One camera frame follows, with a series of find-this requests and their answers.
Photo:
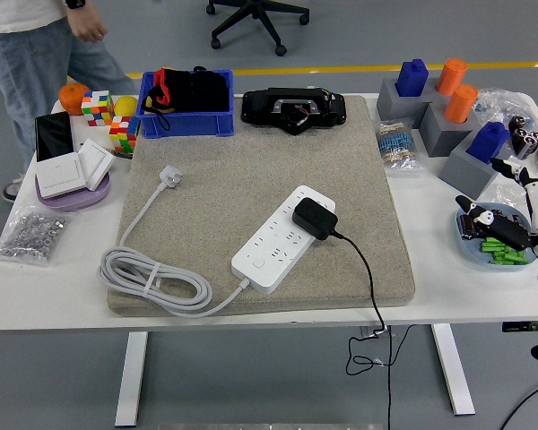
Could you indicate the blue square peg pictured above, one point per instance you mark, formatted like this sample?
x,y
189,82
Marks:
x,y
411,78
488,143

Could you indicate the purple tray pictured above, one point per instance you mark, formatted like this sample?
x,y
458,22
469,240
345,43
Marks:
x,y
72,201

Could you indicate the grey-brown mat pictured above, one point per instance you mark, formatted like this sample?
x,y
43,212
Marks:
x,y
233,170

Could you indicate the clear bag of metal nuts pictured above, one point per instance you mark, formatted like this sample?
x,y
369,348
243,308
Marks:
x,y
31,235

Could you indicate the small white wall switch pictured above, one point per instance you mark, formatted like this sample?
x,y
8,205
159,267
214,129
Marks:
x,y
96,161

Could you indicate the black and red fabric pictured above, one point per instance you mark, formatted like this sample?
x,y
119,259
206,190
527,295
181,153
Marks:
x,y
206,94

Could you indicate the white table leg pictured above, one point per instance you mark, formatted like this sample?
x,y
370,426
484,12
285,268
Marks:
x,y
453,372
132,380

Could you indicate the light blue dish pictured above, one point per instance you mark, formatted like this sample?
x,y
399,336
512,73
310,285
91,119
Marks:
x,y
475,256

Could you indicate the white-faced puzzle cube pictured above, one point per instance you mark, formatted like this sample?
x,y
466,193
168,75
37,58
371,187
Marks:
x,y
98,109

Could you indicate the black wrist watch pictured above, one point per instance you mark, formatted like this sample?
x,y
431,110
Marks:
x,y
75,3

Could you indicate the person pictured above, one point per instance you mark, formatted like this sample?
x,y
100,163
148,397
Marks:
x,y
36,58

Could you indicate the orange cylinder peg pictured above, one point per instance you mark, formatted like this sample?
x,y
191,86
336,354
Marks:
x,y
452,76
461,105

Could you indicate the blue plastic bin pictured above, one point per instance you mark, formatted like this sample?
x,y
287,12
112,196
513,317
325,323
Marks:
x,y
184,125

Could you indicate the clear bag of resistors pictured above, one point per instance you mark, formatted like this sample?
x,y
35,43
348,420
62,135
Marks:
x,y
396,145

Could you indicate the clear hook under table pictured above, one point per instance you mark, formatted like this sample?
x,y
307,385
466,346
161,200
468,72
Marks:
x,y
374,332

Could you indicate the person's left hand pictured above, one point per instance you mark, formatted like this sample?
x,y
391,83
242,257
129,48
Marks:
x,y
89,27

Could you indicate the black phone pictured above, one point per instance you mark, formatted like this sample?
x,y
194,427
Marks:
x,y
54,134

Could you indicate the orange fruit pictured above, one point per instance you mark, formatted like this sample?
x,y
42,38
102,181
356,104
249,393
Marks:
x,y
72,98

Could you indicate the colourful puzzle cube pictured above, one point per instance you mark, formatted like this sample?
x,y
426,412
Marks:
x,y
123,134

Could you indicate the black table control panel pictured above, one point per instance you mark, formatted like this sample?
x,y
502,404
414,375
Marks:
x,y
524,327

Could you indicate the yellow lemon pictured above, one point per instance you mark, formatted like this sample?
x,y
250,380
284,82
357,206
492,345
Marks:
x,y
126,106

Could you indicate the empty clear plastic bag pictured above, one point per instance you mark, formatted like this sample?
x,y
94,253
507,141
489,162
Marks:
x,y
511,197

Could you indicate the dark capacitors pile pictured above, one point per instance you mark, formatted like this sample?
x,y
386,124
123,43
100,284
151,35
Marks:
x,y
467,226

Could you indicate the large white wall switch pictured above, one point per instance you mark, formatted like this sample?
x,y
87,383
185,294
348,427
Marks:
x,y
60,174

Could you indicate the grey block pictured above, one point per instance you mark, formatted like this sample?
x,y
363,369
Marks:
x,y
444,136
466,177
392,107

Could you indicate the black electronic device shell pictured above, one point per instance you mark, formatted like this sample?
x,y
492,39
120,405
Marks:
x,y
260,107

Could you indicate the green cylinders pile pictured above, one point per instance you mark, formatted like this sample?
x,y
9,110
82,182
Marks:
x,y
497,255

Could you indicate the clear bag of blue parts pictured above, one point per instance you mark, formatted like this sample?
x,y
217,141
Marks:
x,y
502,105

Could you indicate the black office chair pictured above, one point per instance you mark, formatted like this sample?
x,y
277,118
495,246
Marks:
x,y
255,13

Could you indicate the white power strip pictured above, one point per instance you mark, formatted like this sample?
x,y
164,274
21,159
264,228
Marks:
x,y
269,251

